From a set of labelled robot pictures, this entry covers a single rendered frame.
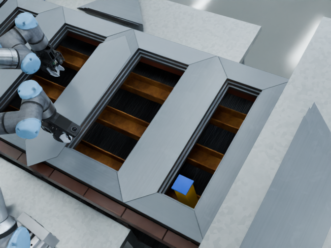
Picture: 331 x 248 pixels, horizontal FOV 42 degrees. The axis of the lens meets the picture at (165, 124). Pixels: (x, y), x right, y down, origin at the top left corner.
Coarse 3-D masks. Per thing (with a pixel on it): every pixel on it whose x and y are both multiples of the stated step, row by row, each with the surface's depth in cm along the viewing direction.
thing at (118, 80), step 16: (16, 16) 228; (64, 16) 216; (0, 32) 223; (64, 32) 214; (80, 32) 211; (128, 32) 201; (128, 64) 193; (176, 64) 188; (16, 80) 199; (112, 96) 188; (224, 96) 178; (256, 96) 174; (0, 112) 196; (96, 112) 183; (208, 112) 171; (192, 144) 167; (96, 160) 171; (176, 160) 161; (160, 192) 157; (192, 208) 153; (160, 224) 153; (192, 240) 146
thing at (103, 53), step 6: (96, 48) 200; (102, 48) 199; (108, 48) 198; (96, 54) 198; (102, 54) 197; (108, 54) 196; (114, 54) 195; (120, 54) 195; (126, 54) 194; (102, 60) 195; (108, 60) 194; (114, 60) 193; (120, 60) 193; (126, 60) 192; (120, 66) 191
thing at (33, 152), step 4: (28, 144) 178; (32, 144) 177; (28, 148) 176; (32, 148) 176; (36, 148) 176; (40, 148) 175; (28, 152) 175; (32, 152) 175; (36, 152) 175; (40, 152) 174; (44, 152) 174; (48, 152) 174; (28, 156) 174; (32, 156) 174; (36, 156) 174; (40, 156) 173; (44, 156) 173; (48, 156) 172; (52, 156) 172; (56, 156) 172; (36, 160) 173; (40, 160) 172; (44, 160) 172
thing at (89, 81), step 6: (78, 72) 194; (84, 72) 193; (78, 78) 192; (84, 78) 191; (90, 78) 190; (96, 78) 190; (102, 78) 189; (78, 84) 190; (84, 84) 189; (90, 84) 189; (96, 84) 188; (102, 84) 187; (108, 84) 187; (90, 90) 187; (96, 90) 186; (102, 90) 186
